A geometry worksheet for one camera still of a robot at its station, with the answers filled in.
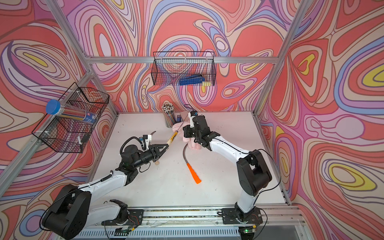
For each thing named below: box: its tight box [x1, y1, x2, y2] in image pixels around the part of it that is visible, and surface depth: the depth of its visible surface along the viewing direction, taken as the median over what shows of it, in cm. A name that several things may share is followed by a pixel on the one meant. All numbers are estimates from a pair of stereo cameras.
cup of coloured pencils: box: [161, 102, 176, 129], surface depth 101 cm
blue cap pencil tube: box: [46, 99, 98, 125], surface depth 66 cm
